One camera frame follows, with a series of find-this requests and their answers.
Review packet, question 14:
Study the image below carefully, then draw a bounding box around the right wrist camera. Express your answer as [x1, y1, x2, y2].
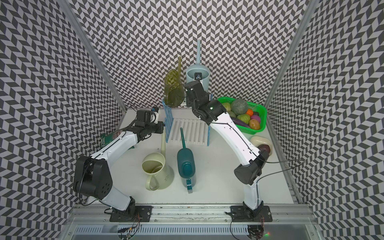
[194, 73, 202, 81]

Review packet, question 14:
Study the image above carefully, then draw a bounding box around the light blue watering can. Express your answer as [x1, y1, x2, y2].
[186, 40, 211, 92]

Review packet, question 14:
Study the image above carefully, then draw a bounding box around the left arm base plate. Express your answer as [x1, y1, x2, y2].
[110, 205, 153, 223]

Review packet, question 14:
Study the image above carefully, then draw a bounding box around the cream oval dish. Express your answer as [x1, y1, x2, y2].
[250, 136, 273, 156]

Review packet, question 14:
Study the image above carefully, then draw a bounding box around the netted green melon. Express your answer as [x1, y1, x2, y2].
[231, 99, 249, 116]

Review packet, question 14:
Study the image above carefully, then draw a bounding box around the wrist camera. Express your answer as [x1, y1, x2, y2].
[194, 73, 202, 81]
[135, 107, 159, 127]

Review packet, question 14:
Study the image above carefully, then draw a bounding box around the brown toy potato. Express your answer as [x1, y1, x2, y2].
[249, 119, 261, 130]

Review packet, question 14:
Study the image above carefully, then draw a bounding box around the green plastic basket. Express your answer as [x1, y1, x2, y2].
[218, 97, 267, 135]

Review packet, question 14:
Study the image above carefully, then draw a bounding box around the aluminium front rail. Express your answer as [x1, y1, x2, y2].
[61, 203, 319, 226]

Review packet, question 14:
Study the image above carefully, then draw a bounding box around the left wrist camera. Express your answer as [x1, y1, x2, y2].
[135, 107, 159, 127]

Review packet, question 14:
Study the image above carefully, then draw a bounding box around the beige watering can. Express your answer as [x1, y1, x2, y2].
[142, 132, 175, 191]

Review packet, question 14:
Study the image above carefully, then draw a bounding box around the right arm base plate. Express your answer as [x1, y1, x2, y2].
[229, 205, 273, 223]

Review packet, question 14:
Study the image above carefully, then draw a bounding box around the purple toy eggplant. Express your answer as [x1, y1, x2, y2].
[231, 117, 250, 128]

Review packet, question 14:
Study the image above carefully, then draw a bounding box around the dark teal watering can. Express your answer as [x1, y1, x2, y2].
[177, 128, 196, 194]

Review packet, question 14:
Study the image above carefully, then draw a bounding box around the blue white slatted shelf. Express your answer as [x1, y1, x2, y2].
[162, 100, 211, 147]

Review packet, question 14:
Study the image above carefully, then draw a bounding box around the dark purple fruit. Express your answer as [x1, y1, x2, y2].
[258, 144, 272, 155]

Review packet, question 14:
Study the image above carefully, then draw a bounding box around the green toy cabbage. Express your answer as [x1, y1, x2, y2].
[237, 114, 251, 125]

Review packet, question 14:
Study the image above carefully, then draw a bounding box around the green chips bag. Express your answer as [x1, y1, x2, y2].
[100, 131, 122, 148]

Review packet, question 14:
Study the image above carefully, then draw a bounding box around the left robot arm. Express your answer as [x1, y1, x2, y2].
[73, 122, 165, 213]

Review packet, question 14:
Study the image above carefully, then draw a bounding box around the olive transparent watering can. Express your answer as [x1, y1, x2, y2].
[164, 57, 185, 108]

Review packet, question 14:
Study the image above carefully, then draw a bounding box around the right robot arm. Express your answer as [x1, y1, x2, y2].
[184, 81, 269, 219]

